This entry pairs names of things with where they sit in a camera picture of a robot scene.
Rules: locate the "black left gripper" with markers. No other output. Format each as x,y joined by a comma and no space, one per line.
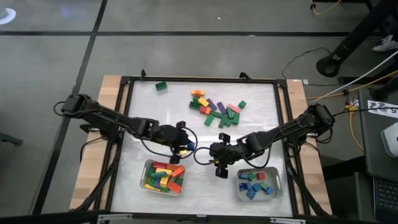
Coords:
171,137

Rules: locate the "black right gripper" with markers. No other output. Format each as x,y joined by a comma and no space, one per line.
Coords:
228,152

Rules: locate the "orange long block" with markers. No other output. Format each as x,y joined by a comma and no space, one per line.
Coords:
172,166
178,171

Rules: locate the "red long block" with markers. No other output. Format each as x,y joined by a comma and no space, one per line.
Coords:
160,165

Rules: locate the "yellow long block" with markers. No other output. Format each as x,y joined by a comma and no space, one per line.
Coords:
152,187
164,181
163,170
203,101

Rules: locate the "small green brick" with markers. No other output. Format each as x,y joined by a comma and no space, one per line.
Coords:
228,122
195,98
242,104
251,176
264,186

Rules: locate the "green studded brick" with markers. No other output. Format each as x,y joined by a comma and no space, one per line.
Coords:
161,86
179,181
150,173
195,105

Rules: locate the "teal green long block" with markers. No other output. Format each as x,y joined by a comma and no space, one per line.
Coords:
158,175

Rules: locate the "orange red studded brick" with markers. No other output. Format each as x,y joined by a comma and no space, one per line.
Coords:
174,187

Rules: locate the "purple long block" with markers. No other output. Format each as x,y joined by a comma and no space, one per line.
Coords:
157,183
221,107
211,104

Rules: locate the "small red brick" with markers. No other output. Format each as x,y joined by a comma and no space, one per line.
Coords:
261,175
203,109

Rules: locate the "small teal blue brick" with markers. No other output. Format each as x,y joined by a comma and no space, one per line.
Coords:
257,187

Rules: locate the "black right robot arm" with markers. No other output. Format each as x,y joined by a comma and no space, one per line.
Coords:
280,130

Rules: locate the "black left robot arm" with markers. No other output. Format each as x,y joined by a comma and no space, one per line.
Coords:
102,118

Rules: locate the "small orange brick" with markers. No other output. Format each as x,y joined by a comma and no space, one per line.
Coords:
208,111

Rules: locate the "pink long block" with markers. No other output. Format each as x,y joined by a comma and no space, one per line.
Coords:
234,108

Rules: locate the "white plastic bin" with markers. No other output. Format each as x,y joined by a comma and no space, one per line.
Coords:
275,179
142,182

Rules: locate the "yellow orange studded brick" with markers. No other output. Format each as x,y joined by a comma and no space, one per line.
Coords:
197,92

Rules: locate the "small white box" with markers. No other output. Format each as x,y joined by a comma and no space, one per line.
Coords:
305,81

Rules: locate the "black equipment case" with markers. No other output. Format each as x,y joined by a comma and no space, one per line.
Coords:
373,149

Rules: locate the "white printed label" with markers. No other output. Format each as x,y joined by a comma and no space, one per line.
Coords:
382,109

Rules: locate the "black stand with round foot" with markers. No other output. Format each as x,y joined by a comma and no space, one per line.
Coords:
351,40

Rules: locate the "black furniture foot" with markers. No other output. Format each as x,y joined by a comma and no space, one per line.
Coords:
9,139

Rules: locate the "white device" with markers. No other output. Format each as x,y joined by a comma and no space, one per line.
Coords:
391,140

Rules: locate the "black keyboard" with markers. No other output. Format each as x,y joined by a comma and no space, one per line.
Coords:
387,196

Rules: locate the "person's white shoe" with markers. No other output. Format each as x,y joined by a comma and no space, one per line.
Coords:
385,44

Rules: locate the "white round floor marker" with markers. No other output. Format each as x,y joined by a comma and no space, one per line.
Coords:
12,15

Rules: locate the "black metal table frame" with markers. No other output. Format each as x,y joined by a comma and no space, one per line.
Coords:
202,79

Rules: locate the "black frame clamp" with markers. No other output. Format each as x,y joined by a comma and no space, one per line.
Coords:
245,75
143,74

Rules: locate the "silver aluminium bracket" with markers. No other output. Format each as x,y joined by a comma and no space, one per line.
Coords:
287,221
115,216

